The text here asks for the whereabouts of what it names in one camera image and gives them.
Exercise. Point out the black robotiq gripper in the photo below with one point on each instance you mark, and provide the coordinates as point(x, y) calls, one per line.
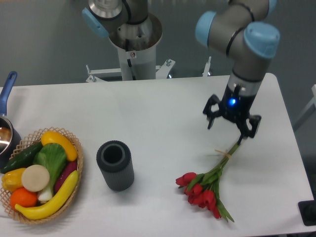
point(235, 106)

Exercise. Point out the red tulip bouquet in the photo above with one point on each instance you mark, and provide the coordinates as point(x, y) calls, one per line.
point(202, 189)

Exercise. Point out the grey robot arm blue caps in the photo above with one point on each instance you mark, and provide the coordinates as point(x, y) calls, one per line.
point(239, 32)

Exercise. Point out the black box at table edge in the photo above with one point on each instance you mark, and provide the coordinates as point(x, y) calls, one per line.
point(308, 212)

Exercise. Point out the dark grey ribbed vase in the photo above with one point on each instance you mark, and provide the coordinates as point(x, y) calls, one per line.
point(115, 162)

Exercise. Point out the purple sweet potato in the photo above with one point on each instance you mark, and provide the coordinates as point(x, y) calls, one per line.
point(69, 168)

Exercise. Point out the yellow squash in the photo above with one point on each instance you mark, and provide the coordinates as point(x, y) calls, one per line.
point(58, 138)

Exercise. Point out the green bok choy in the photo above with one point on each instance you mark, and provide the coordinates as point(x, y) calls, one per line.
point(53, 157)

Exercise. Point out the beige round disc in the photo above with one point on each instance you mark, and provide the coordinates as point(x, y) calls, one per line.
point(35, 178)

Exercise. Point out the green cucumber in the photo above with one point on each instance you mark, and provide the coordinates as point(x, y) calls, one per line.
point(22, 159)

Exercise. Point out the yellow banana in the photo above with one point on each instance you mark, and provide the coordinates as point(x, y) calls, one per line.
point(52, 206)

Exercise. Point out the orange fruit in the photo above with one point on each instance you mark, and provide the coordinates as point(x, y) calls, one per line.
point(24, 198)

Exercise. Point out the yellow bell pepper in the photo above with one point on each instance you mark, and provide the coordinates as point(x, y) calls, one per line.
point(12, 180)

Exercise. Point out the woven wicker basket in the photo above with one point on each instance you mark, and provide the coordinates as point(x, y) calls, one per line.
point(29, 140)

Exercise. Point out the white frame at right edge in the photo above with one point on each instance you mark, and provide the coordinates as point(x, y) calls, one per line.
point(306, 112)

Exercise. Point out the white metal base frame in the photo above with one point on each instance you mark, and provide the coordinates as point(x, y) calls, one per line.
point(165, 71)

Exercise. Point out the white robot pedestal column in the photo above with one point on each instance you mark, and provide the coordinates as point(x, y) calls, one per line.
point(136, 47)

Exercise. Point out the blue handled saucepan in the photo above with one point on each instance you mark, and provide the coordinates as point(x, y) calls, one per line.
point(9, 137)

